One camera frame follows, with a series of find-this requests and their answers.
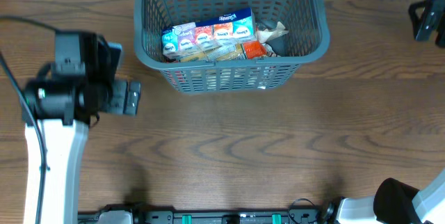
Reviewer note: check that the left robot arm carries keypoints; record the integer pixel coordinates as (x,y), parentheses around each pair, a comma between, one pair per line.
(57,109)

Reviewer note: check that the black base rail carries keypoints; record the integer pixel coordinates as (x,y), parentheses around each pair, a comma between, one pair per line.
(229,217)

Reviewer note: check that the grey plastic mesh basket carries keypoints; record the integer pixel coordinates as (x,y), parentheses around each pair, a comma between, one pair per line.
(307,39)

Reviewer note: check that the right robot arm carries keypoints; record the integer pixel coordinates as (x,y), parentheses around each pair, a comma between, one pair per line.
(394,201)

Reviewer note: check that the brown white snack bag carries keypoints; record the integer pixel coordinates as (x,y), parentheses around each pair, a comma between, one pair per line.
(266,33)
(271,51)

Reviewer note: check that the Kleenex tissue multipack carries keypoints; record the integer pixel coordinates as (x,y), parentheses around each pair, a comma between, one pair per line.
(195,37)

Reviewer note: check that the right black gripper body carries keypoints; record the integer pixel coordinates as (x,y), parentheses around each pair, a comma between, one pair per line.
(436,16)

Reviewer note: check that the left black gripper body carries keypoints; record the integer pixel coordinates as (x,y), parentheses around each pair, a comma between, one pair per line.
(110,97)

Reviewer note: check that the orange cracker package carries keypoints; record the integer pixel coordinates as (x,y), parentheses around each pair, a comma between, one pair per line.
(211,51)

